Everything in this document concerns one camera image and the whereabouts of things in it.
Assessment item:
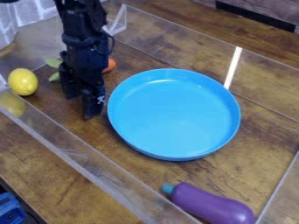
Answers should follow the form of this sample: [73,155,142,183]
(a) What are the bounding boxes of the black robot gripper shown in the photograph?
[58,31,110,119]

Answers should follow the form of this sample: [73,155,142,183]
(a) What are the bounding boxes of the blue round plastic tray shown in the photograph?
[106,68,240,161]

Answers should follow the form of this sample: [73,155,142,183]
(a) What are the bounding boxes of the orange toy carrot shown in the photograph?
[45,58,117,81]

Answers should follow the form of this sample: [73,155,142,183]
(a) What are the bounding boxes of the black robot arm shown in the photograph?
[53,0,114,119]

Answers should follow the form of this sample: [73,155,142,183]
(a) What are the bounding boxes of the white patterned curtain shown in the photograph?
[0,0,57,49]

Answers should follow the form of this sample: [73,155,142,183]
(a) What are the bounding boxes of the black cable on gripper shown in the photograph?
[101,33,117,56]

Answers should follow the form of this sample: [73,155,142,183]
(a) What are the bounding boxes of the dark wooden shelf edge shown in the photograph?
[214,0,299,34]

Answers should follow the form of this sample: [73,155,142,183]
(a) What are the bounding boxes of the purple toy eggplant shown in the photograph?
[162,182,255,224]

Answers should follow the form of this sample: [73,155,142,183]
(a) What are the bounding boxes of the clear acrylic enclosure wall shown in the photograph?
[0,0,299,224]

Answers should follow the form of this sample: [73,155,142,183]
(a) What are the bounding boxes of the blue device corner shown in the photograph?
[0,192,26,224]

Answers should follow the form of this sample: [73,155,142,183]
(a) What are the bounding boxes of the yellow toy lemon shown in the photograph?
[8,68,38,96]

